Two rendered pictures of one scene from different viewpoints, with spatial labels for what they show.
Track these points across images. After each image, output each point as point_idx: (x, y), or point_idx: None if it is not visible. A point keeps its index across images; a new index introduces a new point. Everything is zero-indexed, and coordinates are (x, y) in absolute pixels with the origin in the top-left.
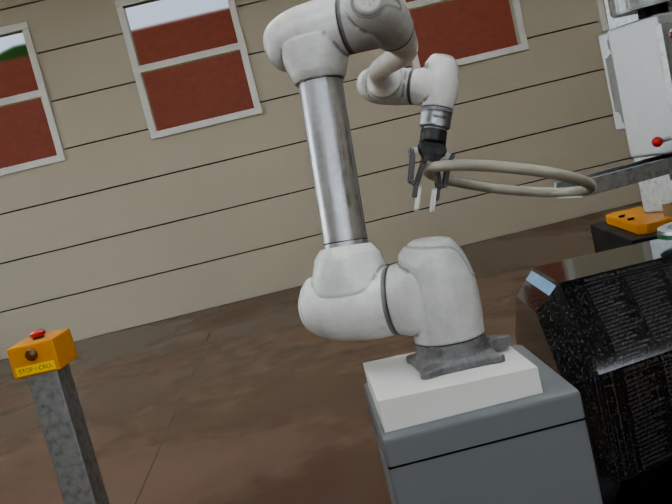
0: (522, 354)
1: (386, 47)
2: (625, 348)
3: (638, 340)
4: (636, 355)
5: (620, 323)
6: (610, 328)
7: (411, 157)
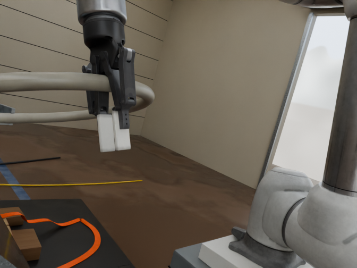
0: (198, 247)
1: (308, 4)
2: (19, 257)
3: (13, 248)
4: (23, 258)
5: (0, 241)
6: (5, 248)
7: (133, 65)
